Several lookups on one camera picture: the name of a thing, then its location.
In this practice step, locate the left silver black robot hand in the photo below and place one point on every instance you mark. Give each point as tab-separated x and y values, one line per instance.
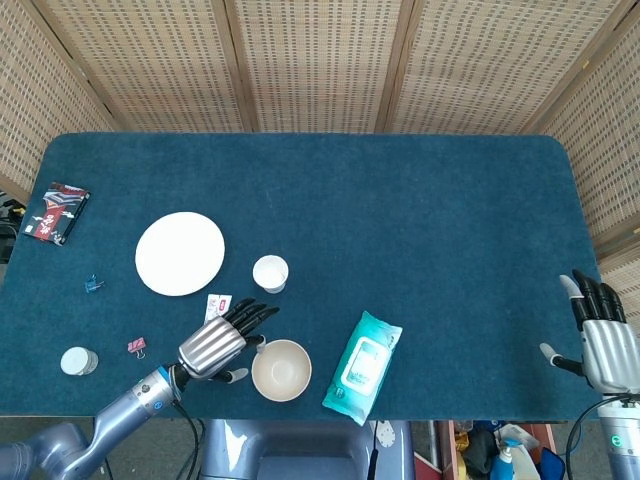
212	347

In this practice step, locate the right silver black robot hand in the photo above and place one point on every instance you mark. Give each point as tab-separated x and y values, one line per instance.
610	355

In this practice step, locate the beige bowl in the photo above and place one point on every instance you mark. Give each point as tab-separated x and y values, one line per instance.
281	371

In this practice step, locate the small white cup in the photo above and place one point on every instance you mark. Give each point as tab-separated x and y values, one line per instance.
270	272

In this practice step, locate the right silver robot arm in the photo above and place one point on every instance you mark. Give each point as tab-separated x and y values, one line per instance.
622	440

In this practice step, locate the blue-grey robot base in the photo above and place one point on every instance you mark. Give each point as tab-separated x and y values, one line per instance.
300	450

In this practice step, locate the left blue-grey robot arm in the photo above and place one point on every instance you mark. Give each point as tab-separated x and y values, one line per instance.
125	406

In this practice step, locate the white round plate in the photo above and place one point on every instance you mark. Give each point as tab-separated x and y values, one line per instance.
180	254

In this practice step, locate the floral toothpaste tube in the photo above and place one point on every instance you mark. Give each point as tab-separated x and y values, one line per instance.
217	305

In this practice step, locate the pink binder clip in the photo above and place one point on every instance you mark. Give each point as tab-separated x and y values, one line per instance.
136	345

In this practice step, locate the blue cloth bag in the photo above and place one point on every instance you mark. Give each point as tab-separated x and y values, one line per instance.
551	464

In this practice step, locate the blue binder clip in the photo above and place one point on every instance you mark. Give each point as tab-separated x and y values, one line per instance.
93	285

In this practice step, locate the small white round jar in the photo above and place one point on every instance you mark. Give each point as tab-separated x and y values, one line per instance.
77	361

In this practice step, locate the teal wet wipes pack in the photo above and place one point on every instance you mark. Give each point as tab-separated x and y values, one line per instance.
364	367

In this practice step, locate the blue white spray bottle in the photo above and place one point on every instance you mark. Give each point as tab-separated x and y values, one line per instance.
501	465

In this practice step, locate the red storage crate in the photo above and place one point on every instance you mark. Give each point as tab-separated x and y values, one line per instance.
450	450

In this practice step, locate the white round disc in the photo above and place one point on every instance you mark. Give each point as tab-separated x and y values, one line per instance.
386	434

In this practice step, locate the grey metal table leg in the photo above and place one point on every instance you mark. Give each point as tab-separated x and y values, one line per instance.
436	445

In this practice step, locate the black red snack packet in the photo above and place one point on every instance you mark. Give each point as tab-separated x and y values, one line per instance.
56	214

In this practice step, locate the dark blue table carpet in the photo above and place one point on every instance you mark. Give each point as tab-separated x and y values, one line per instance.
375	210

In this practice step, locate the black equipment beside table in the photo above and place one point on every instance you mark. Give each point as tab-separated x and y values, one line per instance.
7	235

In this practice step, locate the bamboo folding screen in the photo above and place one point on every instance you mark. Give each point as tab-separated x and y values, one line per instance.
320	60

